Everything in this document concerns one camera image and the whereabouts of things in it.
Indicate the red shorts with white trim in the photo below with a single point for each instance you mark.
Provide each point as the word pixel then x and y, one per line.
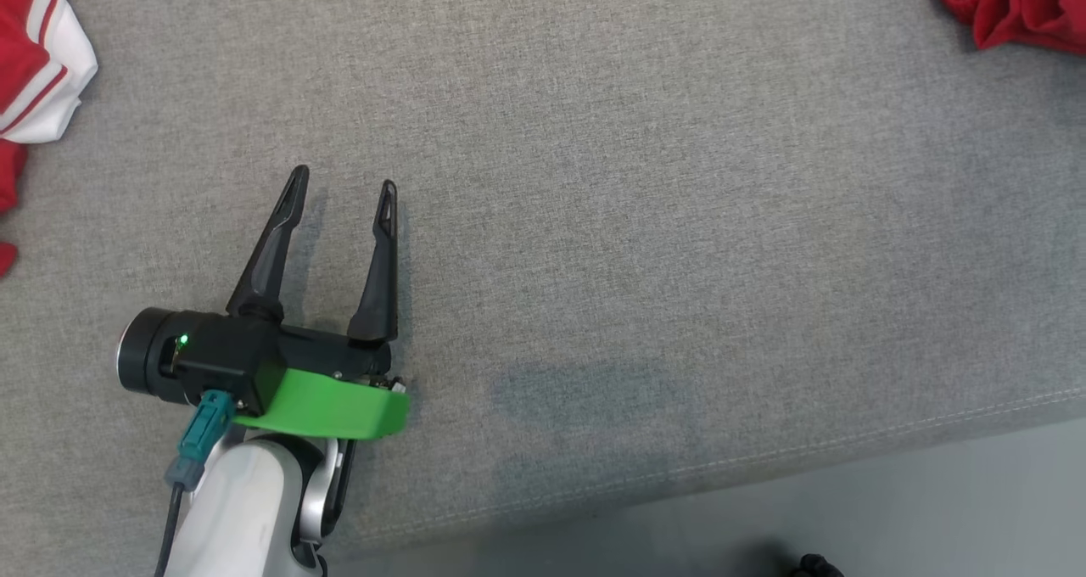
pixel 1018 4

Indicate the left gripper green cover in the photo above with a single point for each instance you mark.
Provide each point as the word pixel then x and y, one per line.
pixel 331 403

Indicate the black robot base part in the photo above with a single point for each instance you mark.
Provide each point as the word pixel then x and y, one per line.
pixel 819 567

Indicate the teal left camera connector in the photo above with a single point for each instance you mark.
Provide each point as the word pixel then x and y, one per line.
pixel 199 437

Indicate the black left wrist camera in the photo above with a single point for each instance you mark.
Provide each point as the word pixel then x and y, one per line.
pixel 212 356

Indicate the grey fabric sofa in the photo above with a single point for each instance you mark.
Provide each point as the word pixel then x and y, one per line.
pixel 636 221

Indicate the red bulls basketball jersey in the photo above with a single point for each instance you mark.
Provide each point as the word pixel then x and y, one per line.
pixel 34 68

